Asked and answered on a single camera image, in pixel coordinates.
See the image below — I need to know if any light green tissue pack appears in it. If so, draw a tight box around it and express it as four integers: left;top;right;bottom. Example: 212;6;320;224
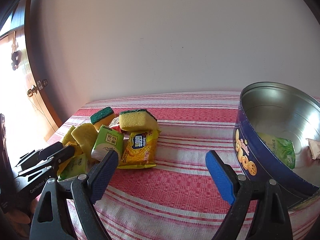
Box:
58;154;88;181

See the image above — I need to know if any yellow speckled sponge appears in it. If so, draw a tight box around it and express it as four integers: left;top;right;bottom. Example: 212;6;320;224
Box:
61;126;76;146

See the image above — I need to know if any plain yellow sponge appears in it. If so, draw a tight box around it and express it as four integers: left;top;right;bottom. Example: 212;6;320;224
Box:
71;123;98;163

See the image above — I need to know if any green tissue pack large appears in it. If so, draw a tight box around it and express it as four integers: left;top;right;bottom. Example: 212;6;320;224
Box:
258;133;296;169

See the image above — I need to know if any green white tissue pack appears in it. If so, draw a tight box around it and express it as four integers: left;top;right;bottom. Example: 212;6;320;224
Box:
91;125;124;161

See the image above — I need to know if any green yellow sponge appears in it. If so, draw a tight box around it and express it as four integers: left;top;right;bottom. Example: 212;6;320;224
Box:
119;109;159;132
90;107;116;131

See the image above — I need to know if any red foil snack packet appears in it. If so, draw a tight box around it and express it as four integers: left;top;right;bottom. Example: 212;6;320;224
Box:
108;116;128;134

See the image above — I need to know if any cream snack bar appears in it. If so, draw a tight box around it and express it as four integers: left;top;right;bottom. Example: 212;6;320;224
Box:
307;138;320;160

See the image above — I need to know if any small yellow cracker pack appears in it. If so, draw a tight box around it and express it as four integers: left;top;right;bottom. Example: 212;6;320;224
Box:
118;129;160;170

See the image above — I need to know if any person's hand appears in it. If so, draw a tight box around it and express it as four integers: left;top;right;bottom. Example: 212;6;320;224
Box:
5;199;38;224

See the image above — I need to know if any wooden door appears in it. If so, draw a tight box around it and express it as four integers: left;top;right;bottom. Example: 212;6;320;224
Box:
1;0;62;141

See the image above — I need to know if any red white striped cloth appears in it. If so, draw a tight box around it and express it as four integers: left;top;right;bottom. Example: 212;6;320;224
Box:
48;91;319;239

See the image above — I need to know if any brass door knob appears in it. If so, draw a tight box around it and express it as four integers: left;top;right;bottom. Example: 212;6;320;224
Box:
27;79;48;97

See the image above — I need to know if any blue round cookie tin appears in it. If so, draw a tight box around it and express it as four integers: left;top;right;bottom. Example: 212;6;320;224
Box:
233;82;319;210

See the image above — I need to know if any dark door ornament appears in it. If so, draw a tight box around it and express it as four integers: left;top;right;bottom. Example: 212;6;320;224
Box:
11;50;22;70

